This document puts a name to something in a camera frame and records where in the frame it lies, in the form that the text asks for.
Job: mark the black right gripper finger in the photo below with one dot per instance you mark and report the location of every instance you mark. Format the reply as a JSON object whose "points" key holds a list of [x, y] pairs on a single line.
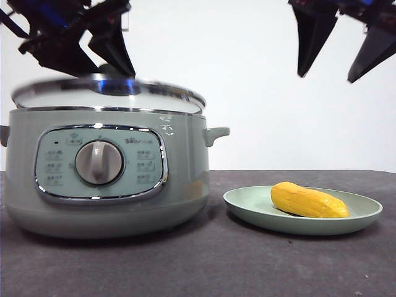
{"points": [[374, 49], [312, 37]]}

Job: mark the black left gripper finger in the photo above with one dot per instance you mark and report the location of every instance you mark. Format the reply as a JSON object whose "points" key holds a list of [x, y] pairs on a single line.
{"points": [[68, 60], [116, 40]]}

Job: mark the glass lid with green knob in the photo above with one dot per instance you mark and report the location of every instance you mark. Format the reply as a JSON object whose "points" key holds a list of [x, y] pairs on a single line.
{"points": [[77, 99]]}

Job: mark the yellow corn cob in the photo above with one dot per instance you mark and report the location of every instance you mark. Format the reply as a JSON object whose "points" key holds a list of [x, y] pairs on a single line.
{"points": [[306, 201]]}

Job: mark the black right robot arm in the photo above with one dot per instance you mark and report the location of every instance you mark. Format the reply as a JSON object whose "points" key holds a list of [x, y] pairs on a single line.
{"points": [[380, 15]]}

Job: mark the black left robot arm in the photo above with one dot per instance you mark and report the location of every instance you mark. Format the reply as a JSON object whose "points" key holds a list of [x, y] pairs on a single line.
{"points": [[46, 18]]}

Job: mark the pale green electric steamer pot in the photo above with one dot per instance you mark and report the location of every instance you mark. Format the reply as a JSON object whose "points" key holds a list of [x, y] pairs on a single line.
{"points": [[185, 161]]}

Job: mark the pale green round plate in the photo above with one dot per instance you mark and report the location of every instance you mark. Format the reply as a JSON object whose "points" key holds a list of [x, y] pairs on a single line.
{"points": [[247, 201]]}

